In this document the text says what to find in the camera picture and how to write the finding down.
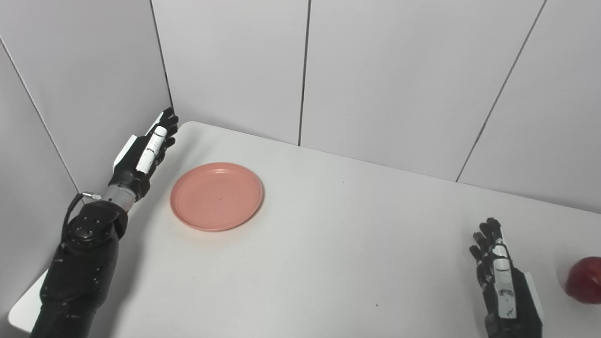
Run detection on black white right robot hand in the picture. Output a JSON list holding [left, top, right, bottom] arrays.
[[469, 217, 545, 338]]

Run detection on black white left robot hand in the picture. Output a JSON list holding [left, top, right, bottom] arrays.
[[108, 108, 179, 202]]

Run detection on red apple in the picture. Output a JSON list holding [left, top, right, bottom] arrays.
[[565, 256, 601, 305]]

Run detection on pink round plate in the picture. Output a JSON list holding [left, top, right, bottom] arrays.
[[170, 162, 264, 232]]

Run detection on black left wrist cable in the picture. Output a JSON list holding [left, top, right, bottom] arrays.
[[61, 192, 101, 245]]

